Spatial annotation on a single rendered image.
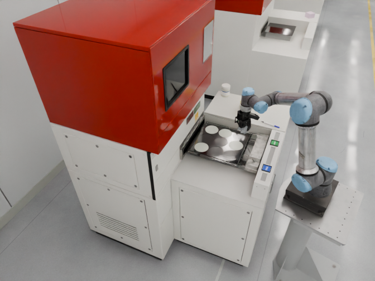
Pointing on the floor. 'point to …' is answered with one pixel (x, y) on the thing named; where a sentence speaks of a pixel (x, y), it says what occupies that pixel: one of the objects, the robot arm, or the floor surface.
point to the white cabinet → (216, 222)
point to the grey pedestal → (301, 258)
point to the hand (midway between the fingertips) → (244, 132)
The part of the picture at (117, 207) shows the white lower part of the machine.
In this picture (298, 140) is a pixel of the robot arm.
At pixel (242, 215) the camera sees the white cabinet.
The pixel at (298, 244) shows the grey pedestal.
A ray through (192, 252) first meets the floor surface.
